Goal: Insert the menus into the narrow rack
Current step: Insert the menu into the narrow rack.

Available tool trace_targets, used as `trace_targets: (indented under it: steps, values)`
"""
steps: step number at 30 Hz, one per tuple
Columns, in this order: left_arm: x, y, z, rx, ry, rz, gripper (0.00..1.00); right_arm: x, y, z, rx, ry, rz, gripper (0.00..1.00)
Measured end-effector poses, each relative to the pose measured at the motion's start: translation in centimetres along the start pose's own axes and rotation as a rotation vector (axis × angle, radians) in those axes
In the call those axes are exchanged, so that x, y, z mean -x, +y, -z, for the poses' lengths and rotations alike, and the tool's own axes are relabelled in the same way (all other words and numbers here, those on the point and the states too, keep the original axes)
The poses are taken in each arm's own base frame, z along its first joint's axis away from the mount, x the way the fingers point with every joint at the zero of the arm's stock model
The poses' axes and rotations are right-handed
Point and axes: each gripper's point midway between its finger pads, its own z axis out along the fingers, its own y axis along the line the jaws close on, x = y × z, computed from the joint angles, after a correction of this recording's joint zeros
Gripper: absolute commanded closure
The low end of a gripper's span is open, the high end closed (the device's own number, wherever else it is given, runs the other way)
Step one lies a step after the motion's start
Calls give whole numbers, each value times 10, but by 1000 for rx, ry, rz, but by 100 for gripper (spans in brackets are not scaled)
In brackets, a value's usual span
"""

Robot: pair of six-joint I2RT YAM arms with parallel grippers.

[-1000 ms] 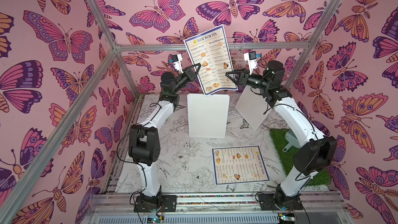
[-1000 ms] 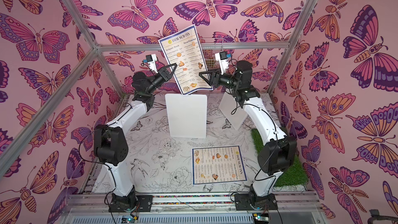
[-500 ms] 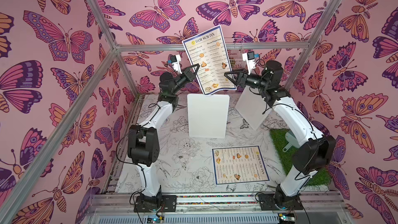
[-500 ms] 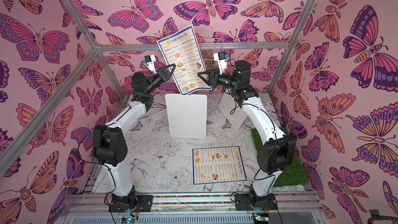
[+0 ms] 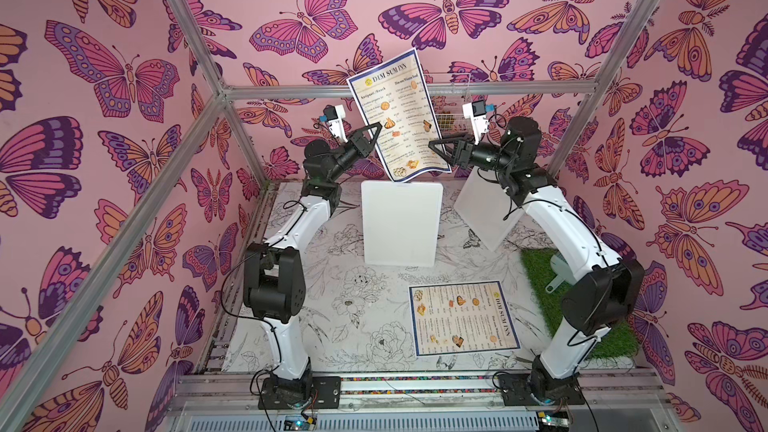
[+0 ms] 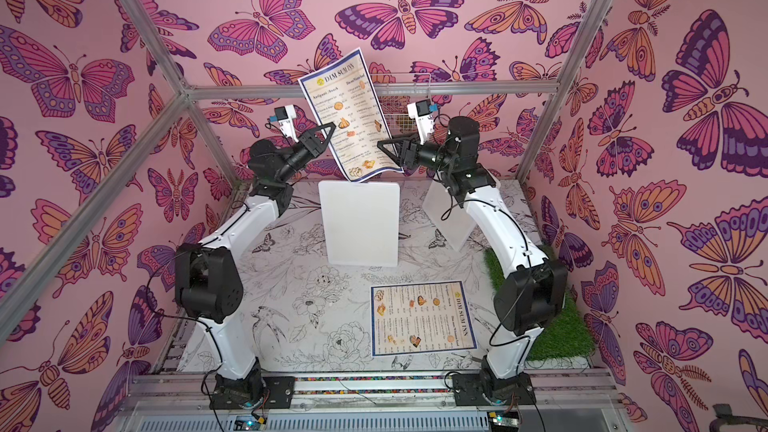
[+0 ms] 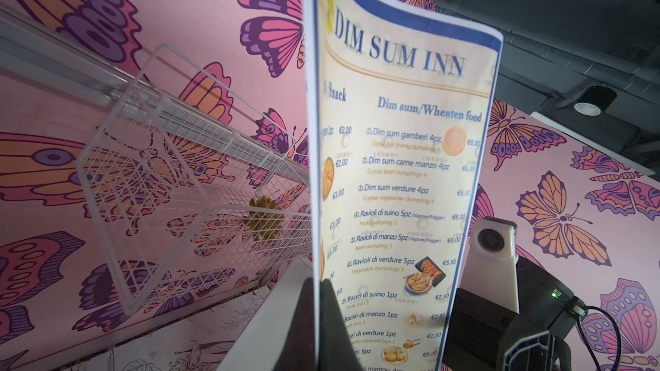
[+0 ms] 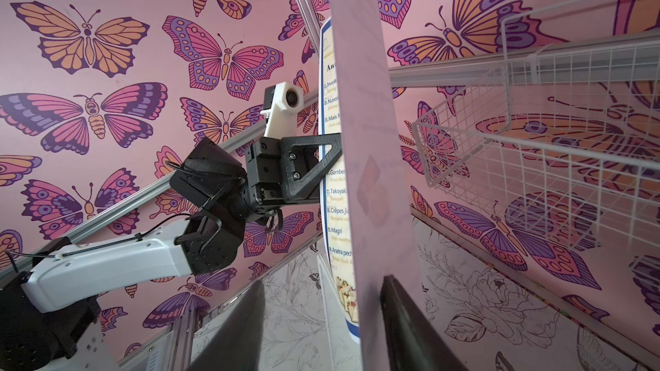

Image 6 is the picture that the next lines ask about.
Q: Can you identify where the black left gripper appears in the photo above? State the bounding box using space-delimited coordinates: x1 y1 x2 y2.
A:
277 128 335 190

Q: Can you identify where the dim sum menu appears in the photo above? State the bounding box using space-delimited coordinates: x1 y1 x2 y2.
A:
299 48 403 183
370 281 477 357

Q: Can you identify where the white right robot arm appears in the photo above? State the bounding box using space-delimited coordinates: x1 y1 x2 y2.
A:
377 117 568 407

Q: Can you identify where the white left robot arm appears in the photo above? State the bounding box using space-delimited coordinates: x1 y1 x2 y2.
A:
174 123 336 411

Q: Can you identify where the white upright cutting board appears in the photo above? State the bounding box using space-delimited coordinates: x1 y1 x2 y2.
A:
318 180 400 267

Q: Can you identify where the black object bottom right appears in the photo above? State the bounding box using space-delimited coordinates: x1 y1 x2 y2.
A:
709 404 768 432

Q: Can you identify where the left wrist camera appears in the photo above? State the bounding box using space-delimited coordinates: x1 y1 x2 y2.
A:
269 104 298 141

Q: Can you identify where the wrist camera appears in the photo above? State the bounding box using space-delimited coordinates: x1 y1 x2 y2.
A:
407 99 438 145
269 104 298 141

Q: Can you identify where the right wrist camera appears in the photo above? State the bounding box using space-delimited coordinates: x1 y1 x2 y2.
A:
407 99 438 145

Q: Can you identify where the white wire rack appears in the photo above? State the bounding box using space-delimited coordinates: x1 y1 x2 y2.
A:
370 62 427 135

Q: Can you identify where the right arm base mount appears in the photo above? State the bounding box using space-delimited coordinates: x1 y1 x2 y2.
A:
445 371 537 407

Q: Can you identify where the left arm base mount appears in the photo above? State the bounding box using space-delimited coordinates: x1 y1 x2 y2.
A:
209 374 295 411

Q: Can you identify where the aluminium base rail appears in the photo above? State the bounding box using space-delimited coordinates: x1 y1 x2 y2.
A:
114 370 634 431

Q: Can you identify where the aluminium cage frame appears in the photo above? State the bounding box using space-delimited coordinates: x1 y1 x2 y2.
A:
1 0 613 338

